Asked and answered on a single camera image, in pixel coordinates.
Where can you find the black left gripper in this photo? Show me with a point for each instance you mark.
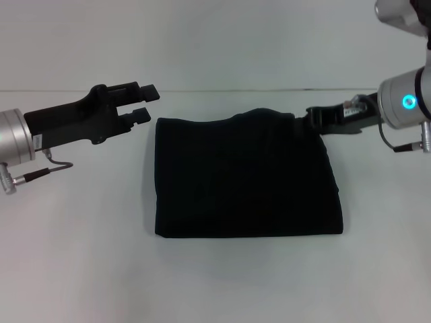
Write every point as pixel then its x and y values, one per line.
pixel 74 121

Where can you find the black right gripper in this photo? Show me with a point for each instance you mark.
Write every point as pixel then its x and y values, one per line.
pixel 336 122

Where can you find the black t-shirt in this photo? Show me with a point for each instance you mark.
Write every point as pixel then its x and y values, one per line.
pixel 242 175

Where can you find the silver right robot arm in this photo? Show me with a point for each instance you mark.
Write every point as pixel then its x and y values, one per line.
pixel 394 97

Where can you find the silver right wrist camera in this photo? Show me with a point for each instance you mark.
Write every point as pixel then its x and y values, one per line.
pixel 394 13

